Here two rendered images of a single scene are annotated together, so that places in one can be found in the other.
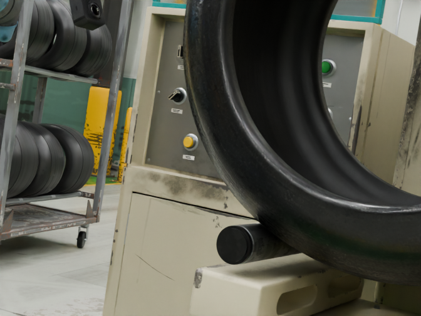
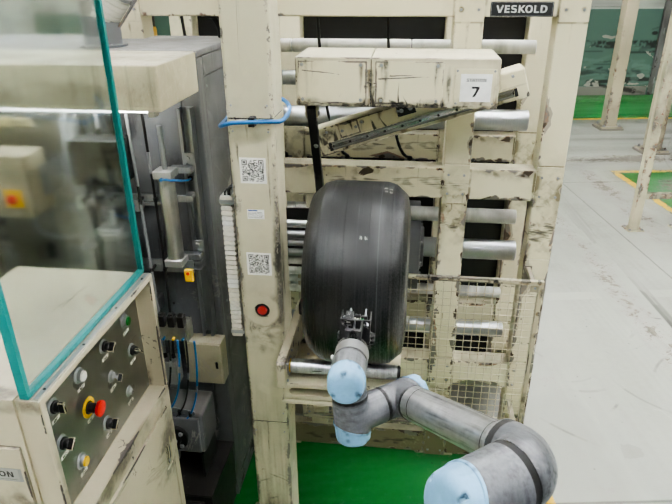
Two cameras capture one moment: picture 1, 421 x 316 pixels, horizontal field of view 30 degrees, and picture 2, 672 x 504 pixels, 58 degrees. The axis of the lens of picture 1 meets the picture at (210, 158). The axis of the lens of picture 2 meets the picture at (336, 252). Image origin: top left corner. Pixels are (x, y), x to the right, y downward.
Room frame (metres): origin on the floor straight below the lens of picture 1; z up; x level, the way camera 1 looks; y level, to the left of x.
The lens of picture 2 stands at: (1.65, 1.27, 2.02)
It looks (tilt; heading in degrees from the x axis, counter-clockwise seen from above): 25 degrees down; 247
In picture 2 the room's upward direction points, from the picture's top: straight up
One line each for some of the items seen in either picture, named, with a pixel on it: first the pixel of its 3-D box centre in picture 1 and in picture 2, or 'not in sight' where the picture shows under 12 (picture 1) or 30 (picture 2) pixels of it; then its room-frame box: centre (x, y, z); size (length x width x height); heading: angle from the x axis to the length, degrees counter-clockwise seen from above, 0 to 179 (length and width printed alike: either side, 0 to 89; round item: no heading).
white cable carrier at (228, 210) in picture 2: not in sight; (235, 266); (1.29, -0.38, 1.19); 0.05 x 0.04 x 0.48; 60
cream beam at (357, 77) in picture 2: not in sight; (397, 77); (0.71, -0.44, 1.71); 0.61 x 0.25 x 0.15; 150
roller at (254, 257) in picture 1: (295, 236); (343, 368); (1.03, -0.13, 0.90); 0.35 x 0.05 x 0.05; 150
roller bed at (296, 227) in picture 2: not in sight; (299, 250); (0.97, -0.69, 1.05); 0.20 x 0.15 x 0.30; 150
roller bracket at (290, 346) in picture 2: not in sight; (293, 340); (1.12, -0.34, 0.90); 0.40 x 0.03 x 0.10; 60
